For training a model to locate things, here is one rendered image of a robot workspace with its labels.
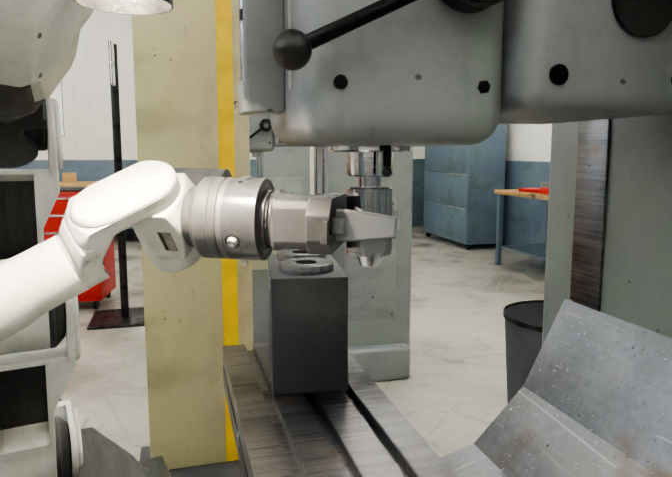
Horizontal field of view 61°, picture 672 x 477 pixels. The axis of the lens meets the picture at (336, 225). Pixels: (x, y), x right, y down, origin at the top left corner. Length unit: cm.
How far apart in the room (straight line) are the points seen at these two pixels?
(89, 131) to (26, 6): 885
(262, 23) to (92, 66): 918
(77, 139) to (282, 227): 914
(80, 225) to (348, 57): 31
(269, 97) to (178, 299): 185
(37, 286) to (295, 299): 40
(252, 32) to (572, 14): 28
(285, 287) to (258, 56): 43
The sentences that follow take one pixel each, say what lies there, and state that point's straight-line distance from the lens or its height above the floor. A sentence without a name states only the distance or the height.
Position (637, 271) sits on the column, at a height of 115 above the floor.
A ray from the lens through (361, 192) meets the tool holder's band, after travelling 57.
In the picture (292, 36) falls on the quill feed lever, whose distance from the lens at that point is 44.
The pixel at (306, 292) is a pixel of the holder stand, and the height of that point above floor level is 109.
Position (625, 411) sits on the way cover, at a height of 99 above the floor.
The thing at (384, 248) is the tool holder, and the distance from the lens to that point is 58.
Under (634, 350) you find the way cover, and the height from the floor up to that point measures 106.
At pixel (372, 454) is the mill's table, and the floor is 93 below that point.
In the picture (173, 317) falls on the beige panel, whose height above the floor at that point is 66.
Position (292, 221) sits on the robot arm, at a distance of 57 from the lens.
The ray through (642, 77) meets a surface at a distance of 61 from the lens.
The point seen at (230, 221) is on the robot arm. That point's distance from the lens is 58.
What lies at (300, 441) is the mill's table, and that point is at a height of 93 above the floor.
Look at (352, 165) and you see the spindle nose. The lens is 57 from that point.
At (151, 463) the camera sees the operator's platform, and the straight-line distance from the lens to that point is 190.
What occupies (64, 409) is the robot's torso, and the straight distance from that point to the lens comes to 150.
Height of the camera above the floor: 130
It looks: 7 degrees down
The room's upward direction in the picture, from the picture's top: straight up
